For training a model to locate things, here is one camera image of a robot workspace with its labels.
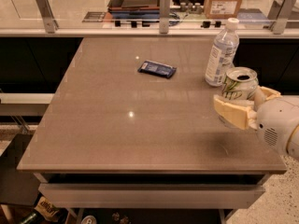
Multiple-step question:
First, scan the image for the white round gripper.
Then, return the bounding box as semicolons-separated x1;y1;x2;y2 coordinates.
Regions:
213;86;299;156

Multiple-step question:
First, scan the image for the white green 7up can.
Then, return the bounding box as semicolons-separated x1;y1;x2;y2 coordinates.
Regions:
221;67;258;102

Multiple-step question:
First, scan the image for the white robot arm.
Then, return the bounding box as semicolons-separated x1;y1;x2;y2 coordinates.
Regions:
213;86;299;161

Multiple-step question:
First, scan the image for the clear blue plastic bottle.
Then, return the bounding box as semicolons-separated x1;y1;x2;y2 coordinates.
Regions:
205;18;239;87

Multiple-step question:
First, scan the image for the green glass bottle below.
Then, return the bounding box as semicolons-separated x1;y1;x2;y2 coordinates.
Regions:
18;212;43;224

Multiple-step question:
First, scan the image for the brown cardboard box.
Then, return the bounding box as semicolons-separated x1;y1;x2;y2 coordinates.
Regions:
204;0;242;19

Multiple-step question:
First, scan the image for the dark blue snack packet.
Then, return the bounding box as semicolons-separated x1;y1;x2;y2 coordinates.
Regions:
137;60;177;78

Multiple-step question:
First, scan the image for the brown snack bag below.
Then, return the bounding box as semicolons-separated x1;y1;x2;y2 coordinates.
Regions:
35;197;60;222

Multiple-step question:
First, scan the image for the right metal glass bracket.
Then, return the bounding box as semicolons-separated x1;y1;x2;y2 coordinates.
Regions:
268;0;299;35

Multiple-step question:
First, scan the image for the metal glass bracket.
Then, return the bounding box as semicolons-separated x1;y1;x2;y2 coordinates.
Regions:
159;0;170;34
268;0;299;35
36;0;58;34

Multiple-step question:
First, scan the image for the middle metal glass bracket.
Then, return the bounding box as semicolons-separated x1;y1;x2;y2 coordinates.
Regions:
159;0;170;34

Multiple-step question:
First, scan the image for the left metal glass bracket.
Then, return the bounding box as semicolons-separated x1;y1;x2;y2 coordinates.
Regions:
36;0;58;34

